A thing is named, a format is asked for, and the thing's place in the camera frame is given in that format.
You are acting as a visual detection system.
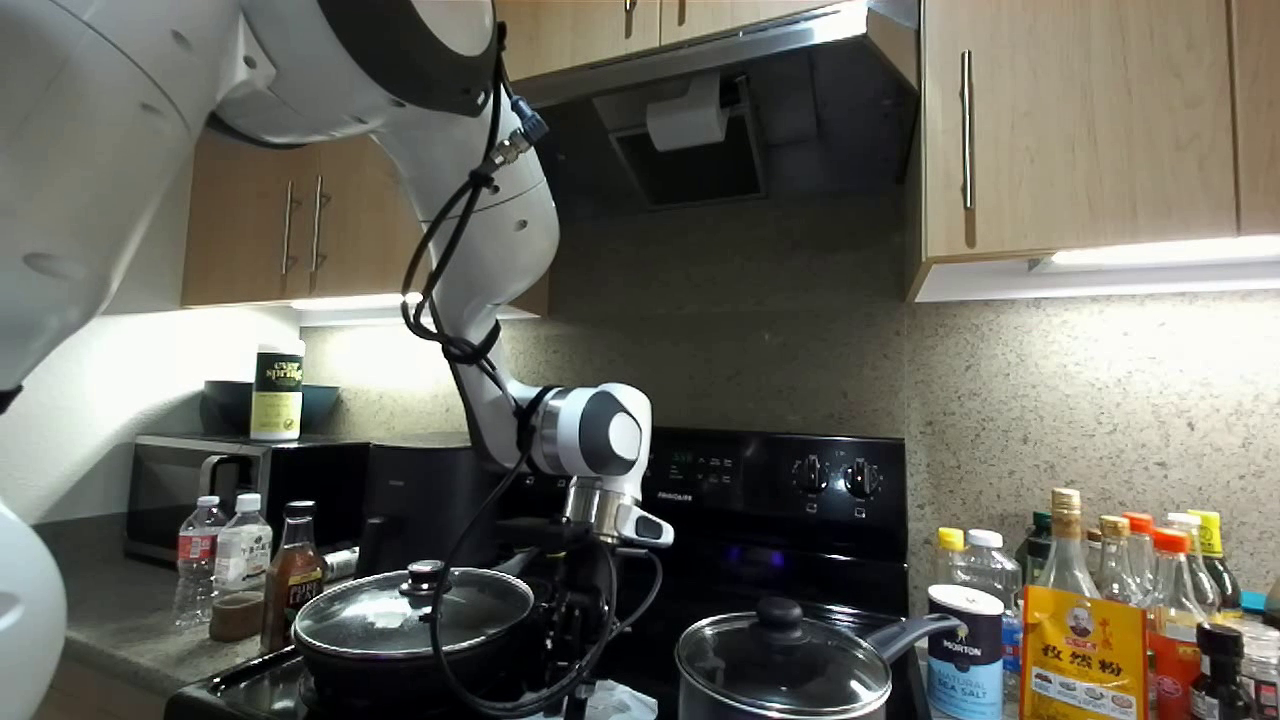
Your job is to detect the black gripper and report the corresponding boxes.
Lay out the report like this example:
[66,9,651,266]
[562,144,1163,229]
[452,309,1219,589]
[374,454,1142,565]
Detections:
[538,530,634,664]

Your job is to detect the black electric stove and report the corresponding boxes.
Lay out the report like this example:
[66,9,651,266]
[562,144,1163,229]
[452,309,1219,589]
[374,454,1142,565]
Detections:
[165,422,915,720]

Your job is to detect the glass frying pan lid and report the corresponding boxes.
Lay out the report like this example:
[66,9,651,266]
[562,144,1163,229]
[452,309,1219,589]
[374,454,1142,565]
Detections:
[293,554,542,664]

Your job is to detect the black frying pan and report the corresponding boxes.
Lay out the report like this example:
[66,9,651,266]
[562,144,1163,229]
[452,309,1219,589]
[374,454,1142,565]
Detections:
[205,554,565,711]

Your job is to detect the glass saucepan lid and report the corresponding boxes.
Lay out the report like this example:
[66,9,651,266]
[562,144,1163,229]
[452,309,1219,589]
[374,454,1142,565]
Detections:
[672,594,897,720]

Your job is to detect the black air fryer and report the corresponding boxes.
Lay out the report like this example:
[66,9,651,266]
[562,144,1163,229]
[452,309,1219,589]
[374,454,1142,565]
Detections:
[263,440,495,570]

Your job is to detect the brown sauce bottle dark cap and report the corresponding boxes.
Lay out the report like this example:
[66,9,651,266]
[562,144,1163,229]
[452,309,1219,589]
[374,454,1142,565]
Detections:
[261,495,328,651]

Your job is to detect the dark bowl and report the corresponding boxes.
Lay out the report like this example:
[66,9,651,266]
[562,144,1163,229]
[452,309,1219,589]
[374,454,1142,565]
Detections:
[199,376,344,440]

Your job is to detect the dark saucepan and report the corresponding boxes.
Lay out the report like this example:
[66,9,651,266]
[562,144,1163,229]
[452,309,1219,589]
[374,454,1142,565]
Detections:
[672,607,970,720]

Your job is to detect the clear water bottle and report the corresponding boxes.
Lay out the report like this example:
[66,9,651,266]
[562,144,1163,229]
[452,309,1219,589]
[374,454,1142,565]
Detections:
[210,491,276,642]

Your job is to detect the small yellow cap bottle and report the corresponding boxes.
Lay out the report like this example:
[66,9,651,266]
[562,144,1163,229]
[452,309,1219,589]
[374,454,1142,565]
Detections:
[934,525,973,590]

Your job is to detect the under cabinet light strip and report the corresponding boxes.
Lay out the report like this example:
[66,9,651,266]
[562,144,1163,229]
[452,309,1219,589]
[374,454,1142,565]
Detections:
[1045,232,1280,281]
[285,290,542,331]

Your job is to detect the blue salt canister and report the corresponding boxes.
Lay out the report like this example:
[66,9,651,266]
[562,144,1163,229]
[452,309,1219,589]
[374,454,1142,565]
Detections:
[923,580,1011,720]

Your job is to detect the red label water bottle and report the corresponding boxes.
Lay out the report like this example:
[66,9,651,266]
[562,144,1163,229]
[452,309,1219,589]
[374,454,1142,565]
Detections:
[173,491,229,633]

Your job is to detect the clear bottle white cap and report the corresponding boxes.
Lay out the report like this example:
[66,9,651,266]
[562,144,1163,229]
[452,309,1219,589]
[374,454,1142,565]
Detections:
[960,528,1026,633]

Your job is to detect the silver microwave oven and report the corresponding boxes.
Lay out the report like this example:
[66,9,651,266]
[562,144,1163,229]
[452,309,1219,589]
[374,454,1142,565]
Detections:
[124,433,276,569]

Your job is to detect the dark green bottle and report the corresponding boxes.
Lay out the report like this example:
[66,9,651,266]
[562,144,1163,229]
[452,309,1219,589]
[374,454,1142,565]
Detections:
[1018,509,1056,590]

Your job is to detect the tall bottle tan cap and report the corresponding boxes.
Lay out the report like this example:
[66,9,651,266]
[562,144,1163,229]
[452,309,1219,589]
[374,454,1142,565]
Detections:
[1035,484,1106,599]

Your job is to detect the white paper roll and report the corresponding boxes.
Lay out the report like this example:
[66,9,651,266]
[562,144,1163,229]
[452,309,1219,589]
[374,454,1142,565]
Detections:
[643,87,735,154]

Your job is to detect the yellow-label oil bottle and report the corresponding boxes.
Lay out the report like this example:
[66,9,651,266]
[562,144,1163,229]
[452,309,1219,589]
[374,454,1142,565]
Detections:
[1022,583,1152,720]

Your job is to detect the steel range hood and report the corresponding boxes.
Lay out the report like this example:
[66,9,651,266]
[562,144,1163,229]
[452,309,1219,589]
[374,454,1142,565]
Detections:
[513,0,923,208]

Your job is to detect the wooden cabinet above hood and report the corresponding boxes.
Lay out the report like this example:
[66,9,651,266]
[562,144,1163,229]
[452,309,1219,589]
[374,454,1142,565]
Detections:
[492,0,874,87]

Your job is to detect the red label orange cap bottle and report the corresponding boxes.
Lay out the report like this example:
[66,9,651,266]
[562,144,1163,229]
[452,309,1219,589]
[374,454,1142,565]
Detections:
[1146,525,1207,720]

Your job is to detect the green bottle yellow cap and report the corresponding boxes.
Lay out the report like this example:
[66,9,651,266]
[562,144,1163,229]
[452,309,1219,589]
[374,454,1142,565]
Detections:
[1193,509,1245,616]

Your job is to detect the black bottle dark cap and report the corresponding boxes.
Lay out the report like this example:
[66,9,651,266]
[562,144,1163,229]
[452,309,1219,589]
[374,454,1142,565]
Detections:
[1190,618,1262,720]

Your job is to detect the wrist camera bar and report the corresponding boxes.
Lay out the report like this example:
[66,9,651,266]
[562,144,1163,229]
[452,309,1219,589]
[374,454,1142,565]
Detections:
[604,504,681,550]

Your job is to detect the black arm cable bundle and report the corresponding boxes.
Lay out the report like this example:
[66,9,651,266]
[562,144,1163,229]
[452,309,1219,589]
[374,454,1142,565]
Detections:
[398,25,672,714]

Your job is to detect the wooden wall cabinet two handles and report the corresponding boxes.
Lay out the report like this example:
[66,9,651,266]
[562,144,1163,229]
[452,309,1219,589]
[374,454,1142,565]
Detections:
[179,127,551,318]

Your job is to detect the long steel cabinet handle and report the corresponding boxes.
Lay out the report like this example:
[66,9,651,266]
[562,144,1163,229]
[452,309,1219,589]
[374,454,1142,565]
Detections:
[957,49,979,250]

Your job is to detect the wooden wall cabinet single handle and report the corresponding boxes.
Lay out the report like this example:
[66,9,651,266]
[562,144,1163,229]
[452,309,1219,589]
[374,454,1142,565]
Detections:
[914,0,1280,305]

